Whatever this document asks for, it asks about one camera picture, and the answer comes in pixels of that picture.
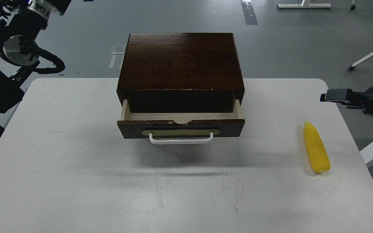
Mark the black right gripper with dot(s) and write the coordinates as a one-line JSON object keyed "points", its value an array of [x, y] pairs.
{"points": [[352, 100]]}

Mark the yellow corn cob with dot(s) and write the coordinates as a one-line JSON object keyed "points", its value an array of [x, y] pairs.
{"points": [[316, 151]]}

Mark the wooden drawer with white handle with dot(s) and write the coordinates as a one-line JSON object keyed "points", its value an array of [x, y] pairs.
{"points": [[180, 128]]}

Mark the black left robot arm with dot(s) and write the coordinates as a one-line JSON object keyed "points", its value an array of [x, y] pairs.
{"points": [[20, 55]]}

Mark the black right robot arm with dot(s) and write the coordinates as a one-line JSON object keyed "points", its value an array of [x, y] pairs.
{"points": [[352, 100]]}

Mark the dark wooden drawer cabinet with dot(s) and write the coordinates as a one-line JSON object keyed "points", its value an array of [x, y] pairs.
{"points": [[181, 73]]}

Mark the white desk leg base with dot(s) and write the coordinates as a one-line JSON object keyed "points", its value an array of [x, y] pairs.
{"points": [[305, 4]]}

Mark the grey floor tape strip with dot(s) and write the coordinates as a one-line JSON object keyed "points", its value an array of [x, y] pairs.
{"points": [[248, 12]]}

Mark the white floor tape mark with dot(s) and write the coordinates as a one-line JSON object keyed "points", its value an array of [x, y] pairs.
{"points": [[117, 52]]}

